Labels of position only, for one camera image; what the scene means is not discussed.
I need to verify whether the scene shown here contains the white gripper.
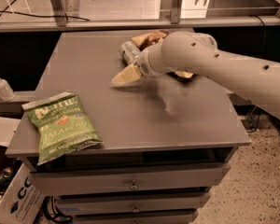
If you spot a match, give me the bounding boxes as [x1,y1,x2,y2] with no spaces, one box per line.
[112,43,174,86]

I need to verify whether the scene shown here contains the silver 7up can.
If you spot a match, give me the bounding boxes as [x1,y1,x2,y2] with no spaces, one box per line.
[119,41,140,65]

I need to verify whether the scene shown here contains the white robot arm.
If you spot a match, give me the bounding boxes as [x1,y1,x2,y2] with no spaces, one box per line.
[112,31,280,119]

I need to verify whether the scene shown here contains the brown sea salt chip bag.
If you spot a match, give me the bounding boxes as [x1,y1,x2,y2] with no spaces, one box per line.
[130,30,195,79]

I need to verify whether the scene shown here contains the grey drawer cabinet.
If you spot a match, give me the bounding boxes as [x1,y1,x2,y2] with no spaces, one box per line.
[7,31,250,224]

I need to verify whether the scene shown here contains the green jalapeno chip bag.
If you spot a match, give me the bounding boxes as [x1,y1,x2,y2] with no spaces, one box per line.
[22,92,103,165]

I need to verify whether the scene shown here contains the hand sanitizer pump bottle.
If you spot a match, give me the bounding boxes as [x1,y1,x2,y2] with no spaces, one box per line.
[0,78,15,102]

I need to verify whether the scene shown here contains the white cardboard box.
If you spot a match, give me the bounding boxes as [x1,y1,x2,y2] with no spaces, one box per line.
[0,117,44,224]

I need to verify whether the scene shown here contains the black cable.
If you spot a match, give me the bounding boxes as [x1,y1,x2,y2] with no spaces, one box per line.
[0,10,91,22]

